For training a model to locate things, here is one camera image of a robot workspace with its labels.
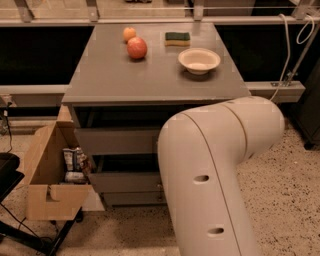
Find grey drawer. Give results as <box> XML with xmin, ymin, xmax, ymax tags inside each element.
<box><xmin>103</xmin><ymin>192</ymin><xmax>166</xmax><ymax>206</ymax></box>
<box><xmin>89</xmin><ymin>172</ymin><xmax>162</xmax><ymax>193</ymax></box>
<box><xmin>74</xmin><ymin>128</ymin><xmax>159</xmax><ymax>155</ymax></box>

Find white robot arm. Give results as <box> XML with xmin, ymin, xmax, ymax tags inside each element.
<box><xmin>158</xmin><ymin>96</ymin><xmax>285</xmax><ymax>256</ymax></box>

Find grey drawer cabinet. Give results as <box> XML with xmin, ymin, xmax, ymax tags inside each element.
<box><xmin>61</xmin><ymin>22</ymin><xmax>252</xmax><ymax>208</ymax></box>

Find grey top drawer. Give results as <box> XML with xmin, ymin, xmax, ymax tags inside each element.
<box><xmin>74</xmin><ymin>128</ymin><xmax>159</xmax><ymax>155</ymax></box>

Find grey bottom drawer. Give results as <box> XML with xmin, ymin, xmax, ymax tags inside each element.
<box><xmin>103</xmin><ymin>192</ymin><xmax>166</xmax><ymax>206</ymax></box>

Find white bowl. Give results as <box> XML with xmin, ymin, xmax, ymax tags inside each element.
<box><xmin>178</xmin><ymin>48</ymin><xmax>221</xmax><ymax>75</ymax></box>

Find red apple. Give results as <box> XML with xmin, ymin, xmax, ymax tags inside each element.
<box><xmin>127</xmin><ymin>37</ymin><xmax>148</xmax><ymax>59</ymax></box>

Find green yellow sponge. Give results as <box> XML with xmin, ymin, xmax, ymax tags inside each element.
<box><xmin>165</xmin><ymin>32</ymin><xmax>190</xmax><ymax>46</ymax></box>

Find snack packages in box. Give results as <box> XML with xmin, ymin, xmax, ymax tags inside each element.
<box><xmin>63</xmin><ymin>147</ymin><xmax>92</xmax><ymax>184</ymax></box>

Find orange fruit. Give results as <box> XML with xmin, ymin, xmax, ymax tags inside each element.
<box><xmin>123</xmin><ymin>27</ymin><xmax>136</xmax><ymax>42</ymax></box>

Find cardboard box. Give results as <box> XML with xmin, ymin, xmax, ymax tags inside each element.
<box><xmin>24</xmin><ymin>106</ymin><xmax>104</xmax><ymax>220</ymax></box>

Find black stand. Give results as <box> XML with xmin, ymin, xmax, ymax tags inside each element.
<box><xmin>0</xmin><ymin>152</ymin><xmax>84</xmax><ymax>256</ymax></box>

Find metal railing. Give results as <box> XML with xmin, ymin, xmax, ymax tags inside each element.
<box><xmin>0</xmin><ymin>0</ymin><xmax>320</xmax><ymax>26</ymax></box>

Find white cable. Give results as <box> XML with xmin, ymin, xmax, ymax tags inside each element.
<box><xmin>269</xmin><ymin>13</ymin><xmax>316</xmax><ymax>102</ymax></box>

